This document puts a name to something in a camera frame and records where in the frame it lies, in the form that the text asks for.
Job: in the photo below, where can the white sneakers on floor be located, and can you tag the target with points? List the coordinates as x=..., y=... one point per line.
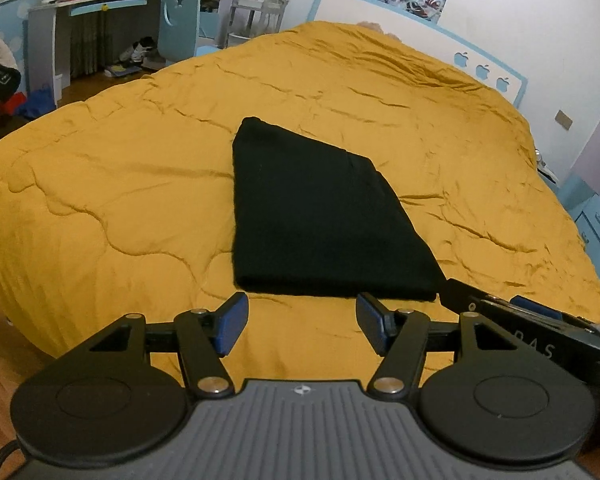
x=142, y=53

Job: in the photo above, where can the blue bedside cabinet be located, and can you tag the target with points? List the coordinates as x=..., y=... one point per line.
x=583, y=205

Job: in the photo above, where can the wall switch plate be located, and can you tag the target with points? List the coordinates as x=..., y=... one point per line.
x=563, y=120

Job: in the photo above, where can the black garment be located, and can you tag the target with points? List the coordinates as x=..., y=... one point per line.
x=316, y=220

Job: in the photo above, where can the white desk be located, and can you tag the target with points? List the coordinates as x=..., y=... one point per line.
x=68, y=38

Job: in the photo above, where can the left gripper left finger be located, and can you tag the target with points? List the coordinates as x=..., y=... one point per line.
x=206, y=337

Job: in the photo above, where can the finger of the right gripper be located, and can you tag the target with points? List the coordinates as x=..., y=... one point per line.
x=533, y=306

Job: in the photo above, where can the light blue chair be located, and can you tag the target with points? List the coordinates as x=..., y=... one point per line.
x=178, y=29

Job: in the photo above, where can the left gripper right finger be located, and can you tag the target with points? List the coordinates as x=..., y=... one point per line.
x=400, y=338

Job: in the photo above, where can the white blue headboard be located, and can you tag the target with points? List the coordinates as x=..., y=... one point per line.
x=428, y=38

